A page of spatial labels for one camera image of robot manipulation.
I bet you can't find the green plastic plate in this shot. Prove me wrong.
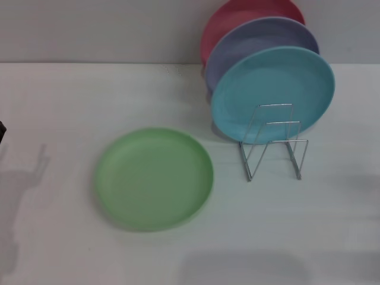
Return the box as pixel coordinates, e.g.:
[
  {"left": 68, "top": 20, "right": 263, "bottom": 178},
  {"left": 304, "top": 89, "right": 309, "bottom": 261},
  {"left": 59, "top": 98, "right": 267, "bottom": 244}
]
[{"left": 94, "top": 126, "right": 214, "bottom": 233}]

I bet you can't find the red plastic plate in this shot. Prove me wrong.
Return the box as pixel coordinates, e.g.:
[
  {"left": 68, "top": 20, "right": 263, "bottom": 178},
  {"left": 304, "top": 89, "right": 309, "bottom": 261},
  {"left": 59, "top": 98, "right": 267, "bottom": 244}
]
[{"left": 199, "top": 0, "right": 306, "bottom": 68}]

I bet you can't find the cyan plastic plate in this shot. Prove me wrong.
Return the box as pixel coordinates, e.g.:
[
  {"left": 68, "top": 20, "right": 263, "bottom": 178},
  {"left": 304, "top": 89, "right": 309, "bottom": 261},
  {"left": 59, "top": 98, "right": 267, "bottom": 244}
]
[{"left": 210, "top": 46, "right": 336, "bottom": 143}]

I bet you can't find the purple plastic plate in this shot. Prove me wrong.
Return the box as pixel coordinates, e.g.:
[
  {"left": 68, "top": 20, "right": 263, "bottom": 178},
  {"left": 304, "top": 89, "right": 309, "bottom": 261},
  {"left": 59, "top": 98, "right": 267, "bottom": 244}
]
[{"left": 204, "top": 17, "right": 321, "bottom": 93}]

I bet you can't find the silver wire plate rack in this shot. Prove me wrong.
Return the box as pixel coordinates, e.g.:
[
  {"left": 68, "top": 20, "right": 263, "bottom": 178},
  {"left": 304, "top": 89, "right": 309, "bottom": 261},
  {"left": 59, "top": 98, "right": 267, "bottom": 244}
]
[{"left": 239, "top": 103, "right": 309, "bottom": 182}]

